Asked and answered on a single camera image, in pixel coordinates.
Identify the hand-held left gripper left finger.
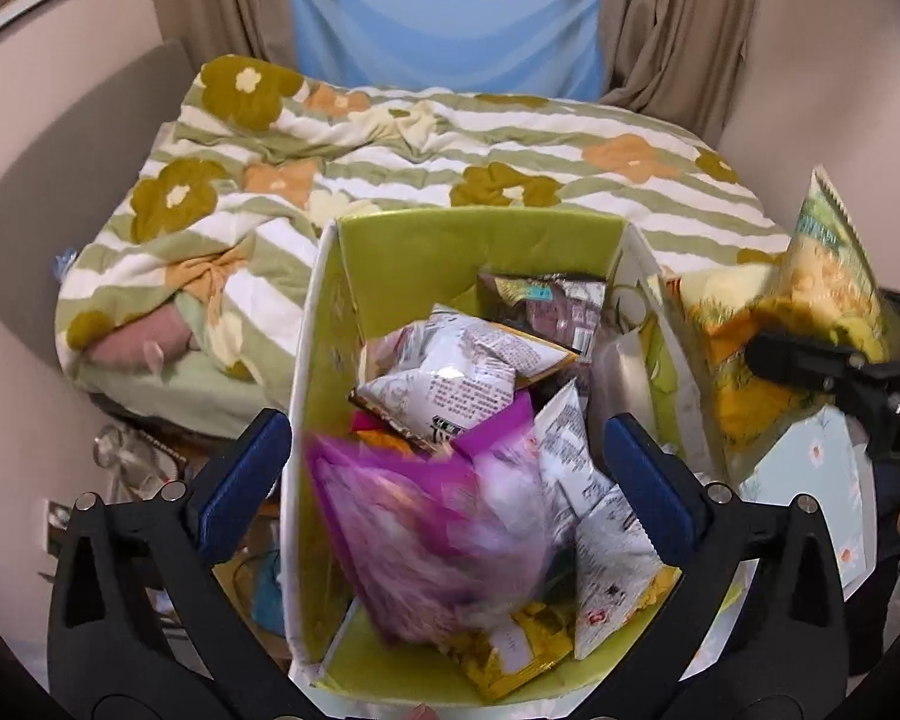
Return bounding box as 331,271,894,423
45,409,308,720

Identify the yellow green chip bag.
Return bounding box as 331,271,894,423
664,165,900,466

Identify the pile of snack packets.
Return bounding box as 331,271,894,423
349,270,683,706

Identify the green striped floral blanket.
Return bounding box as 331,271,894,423
52,52,796,421

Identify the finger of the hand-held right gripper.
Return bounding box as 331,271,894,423
746,330,867,395

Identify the blue cloth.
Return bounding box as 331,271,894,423
281,0,608,102

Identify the pink pillow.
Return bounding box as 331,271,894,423
90,307,203,376

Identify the white wall socket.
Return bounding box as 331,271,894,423
45,499,74,557

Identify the beige curtain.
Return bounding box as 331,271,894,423
142,0,301,87
596,0,770,147

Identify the green storage box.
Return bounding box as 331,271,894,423
281,210,751,706

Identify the grey headboard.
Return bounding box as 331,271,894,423
0,37,196,406

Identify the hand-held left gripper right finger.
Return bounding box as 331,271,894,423
592,412,848,720

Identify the clear plastic container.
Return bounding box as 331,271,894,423
94,426,196,497

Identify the purple snack bag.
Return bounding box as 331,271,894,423
304,390,563,646

